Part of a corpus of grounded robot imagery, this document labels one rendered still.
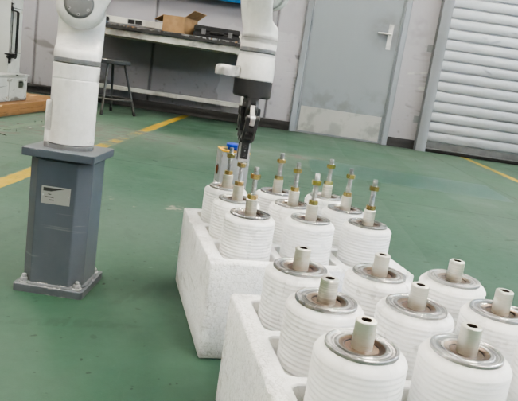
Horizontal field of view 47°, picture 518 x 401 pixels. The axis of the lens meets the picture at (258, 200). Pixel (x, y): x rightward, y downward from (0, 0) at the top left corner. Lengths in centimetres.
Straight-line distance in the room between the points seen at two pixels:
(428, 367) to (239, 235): 51
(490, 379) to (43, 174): 92
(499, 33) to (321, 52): 171
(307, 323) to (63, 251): 71
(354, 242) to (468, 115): 526
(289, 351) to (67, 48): 78
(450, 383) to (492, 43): 585
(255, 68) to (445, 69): 519
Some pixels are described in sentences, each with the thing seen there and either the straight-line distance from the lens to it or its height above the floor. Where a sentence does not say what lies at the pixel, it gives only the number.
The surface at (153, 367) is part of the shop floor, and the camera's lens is 106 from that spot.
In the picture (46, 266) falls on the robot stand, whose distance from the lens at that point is 131.
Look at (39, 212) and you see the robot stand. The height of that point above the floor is 17.
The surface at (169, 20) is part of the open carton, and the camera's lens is 580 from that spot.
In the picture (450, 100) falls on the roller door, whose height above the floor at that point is 53.
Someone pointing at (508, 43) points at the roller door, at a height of 115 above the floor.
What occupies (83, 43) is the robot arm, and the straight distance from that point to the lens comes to 129.
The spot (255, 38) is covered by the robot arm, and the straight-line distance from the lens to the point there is 116.
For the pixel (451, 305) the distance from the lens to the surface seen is 90.
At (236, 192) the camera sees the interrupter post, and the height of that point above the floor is 27.
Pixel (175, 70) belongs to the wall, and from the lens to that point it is 625.
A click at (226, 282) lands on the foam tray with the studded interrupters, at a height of 14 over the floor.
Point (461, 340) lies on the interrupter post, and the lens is 67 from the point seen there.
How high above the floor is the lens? 50
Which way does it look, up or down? 12 degrees down
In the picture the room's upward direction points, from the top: 8 degrees clockwise
